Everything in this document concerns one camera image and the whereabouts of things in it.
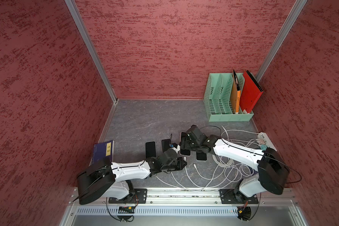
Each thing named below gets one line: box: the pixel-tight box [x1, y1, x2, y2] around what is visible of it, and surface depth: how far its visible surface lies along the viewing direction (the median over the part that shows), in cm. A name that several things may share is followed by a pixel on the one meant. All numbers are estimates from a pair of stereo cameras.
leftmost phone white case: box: [145, 141, 157, 159], surface depth 94 cm
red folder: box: [239, 70, 264, 114], surface depth 96 cm
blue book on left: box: [88, 139, 114, 167], surface depth 91 cm
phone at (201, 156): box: [195, 151, 208, 162], surface depth 89 cm
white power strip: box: [258, 131, 278, 152], surface depth 97 cm
